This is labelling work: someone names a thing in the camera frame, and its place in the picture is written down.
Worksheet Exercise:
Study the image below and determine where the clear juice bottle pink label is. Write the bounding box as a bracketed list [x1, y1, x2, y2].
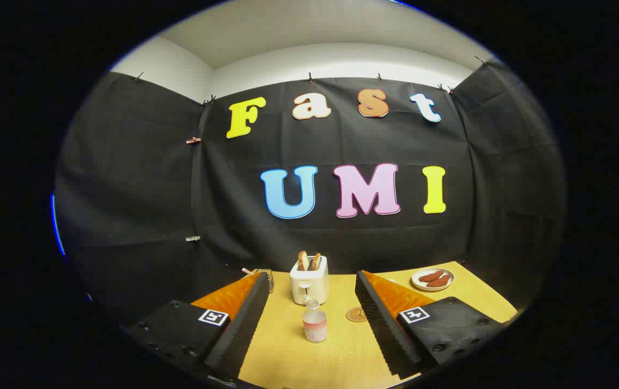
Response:
[302, 299, 328, 343]

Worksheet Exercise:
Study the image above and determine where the wooden table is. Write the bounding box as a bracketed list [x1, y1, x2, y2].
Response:
[190, 261, 519, 389]

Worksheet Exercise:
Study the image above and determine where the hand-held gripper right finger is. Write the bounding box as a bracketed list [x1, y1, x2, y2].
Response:
[355, 270, 507, 380]

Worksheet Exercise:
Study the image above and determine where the black backdrop cloth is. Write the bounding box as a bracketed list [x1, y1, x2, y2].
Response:
[54, 57, 567, 325]

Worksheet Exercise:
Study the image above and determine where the cream toaster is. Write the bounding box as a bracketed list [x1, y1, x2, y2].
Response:
[290, 256, 330, 306]

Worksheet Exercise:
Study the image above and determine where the round white plate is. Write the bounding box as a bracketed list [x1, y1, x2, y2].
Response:
[411, 268, 455, 292]

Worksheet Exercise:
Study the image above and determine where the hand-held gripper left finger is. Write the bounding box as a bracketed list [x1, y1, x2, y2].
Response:
[120, 272, 272, 381]

